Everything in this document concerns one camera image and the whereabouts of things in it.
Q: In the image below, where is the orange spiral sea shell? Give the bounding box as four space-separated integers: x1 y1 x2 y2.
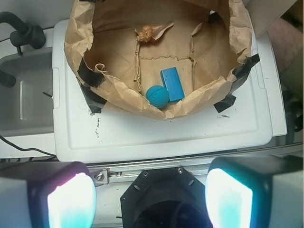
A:
136 21 174 43

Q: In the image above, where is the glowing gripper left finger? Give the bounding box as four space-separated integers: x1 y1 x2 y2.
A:
0 161 96 228

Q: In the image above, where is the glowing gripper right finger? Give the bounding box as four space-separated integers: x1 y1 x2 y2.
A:
205 155 304 228

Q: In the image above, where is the brown paper bag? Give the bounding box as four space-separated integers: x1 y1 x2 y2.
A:
64 0 259 120

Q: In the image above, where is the blue golf ball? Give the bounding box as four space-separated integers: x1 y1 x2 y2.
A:
145 85 169 109

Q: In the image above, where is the black faucet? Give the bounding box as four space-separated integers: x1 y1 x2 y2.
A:
0 11 46 56

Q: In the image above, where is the blue rectangular block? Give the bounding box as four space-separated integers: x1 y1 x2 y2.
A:
161 67 185 102

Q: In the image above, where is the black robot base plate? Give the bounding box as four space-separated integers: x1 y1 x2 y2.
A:
120 168 213 228

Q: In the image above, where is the aluminium rail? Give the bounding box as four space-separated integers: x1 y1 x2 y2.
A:
88 161 210 185

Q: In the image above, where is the white sink basin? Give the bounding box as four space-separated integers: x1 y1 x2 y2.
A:
0 47 54 137

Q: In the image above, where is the black cable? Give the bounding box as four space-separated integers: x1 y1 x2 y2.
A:
0 134 57 159

